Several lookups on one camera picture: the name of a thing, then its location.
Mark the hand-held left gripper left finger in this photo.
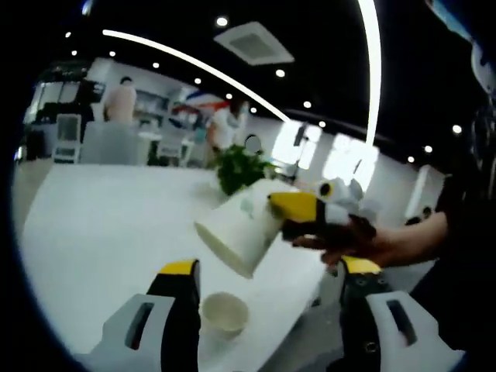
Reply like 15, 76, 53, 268
73, 258, 202, 372

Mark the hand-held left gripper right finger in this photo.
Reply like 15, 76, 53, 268
339, 255, 467, 372

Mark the white paper cup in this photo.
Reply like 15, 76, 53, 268
198, 291, 250, 342
193, 179, 288, 281

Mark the person's right hand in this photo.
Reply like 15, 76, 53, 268
290, 215, 393, 268

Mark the green potted plant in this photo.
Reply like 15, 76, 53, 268
214, 143, 279, 198

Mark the white table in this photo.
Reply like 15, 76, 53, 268
20, 161, 343, 372

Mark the long ceiling strip light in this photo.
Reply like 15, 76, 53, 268
355, 0, 384, 145

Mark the white shelving unit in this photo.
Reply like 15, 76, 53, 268
135, 88, 211, 168

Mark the ceiling air vent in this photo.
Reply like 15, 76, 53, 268
213, 20, 296, 66

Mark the curved ceiling strip light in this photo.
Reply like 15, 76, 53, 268
102, 29, 292, 124

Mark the white worn device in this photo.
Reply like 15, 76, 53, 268
470, 40, 496, 93

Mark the grey partition panel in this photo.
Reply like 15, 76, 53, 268
80, 121, 140, 165

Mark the white appliance box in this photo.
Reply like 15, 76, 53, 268
53, 112, 84, 164

